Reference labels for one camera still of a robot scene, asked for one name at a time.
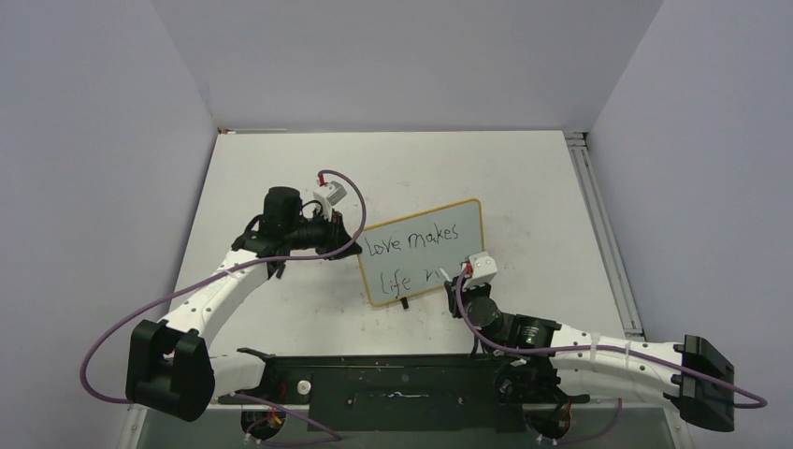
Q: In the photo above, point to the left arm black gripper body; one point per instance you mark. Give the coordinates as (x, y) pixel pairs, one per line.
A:
(313, 234)

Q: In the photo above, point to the white whiteboard marker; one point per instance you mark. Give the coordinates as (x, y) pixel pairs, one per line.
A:
(446, 277)

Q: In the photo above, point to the yellow framed small whiteboard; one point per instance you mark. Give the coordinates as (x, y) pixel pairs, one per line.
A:
(406, 257)

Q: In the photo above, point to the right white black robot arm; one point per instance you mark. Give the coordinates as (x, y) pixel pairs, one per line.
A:
(564, 362)

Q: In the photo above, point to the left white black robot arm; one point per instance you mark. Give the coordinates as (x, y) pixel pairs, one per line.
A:
(170, 368)

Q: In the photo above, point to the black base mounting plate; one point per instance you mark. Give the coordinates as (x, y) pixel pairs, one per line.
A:
(415, 392)

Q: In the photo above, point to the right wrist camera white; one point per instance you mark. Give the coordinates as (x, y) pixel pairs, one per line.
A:
(482, 269)

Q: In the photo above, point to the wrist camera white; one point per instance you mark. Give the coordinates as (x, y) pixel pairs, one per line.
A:
(482, 269)
(329, 195)

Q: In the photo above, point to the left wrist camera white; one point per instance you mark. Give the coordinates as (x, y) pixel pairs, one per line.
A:
(329, 195)

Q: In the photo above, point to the aluminium rail right side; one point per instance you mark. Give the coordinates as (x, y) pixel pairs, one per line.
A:
(606, 239)

